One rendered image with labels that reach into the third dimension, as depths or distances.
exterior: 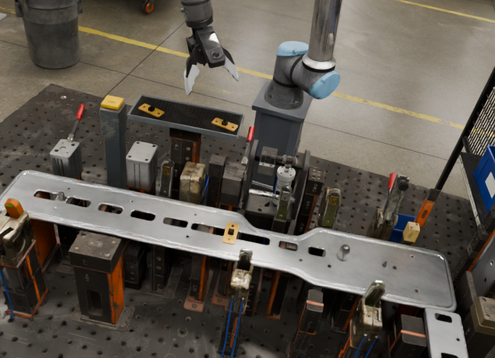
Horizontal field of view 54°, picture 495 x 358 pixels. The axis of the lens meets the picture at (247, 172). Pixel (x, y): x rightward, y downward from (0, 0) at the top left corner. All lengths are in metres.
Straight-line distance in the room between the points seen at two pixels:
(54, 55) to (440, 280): 3.46
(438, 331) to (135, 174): 0.99
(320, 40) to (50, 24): 2.82
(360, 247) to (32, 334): 1.02
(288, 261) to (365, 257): 0.24
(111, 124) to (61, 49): 2.56
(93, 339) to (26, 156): 0.95
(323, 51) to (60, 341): 1.22
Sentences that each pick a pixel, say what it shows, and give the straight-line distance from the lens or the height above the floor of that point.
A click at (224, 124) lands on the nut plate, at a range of 1.62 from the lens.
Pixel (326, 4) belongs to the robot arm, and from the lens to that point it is 1.61.
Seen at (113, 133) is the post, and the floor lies 1.05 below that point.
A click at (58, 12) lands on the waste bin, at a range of 4.11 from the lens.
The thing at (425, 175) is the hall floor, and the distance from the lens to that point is 3.71.
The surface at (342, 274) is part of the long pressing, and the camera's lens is 1.46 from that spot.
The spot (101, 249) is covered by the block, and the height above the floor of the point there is 1.03.
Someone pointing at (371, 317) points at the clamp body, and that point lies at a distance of 1.34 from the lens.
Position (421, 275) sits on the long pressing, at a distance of 1.55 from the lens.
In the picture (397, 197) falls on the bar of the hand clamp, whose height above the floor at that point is 1.14.
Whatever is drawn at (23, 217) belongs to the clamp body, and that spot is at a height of 1.06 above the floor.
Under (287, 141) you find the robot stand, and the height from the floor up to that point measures 0.98.
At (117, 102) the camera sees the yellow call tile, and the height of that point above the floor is 1.16.
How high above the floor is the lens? 2.08
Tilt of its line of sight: 40 degrees down
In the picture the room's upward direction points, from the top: 9 degrees clockwise
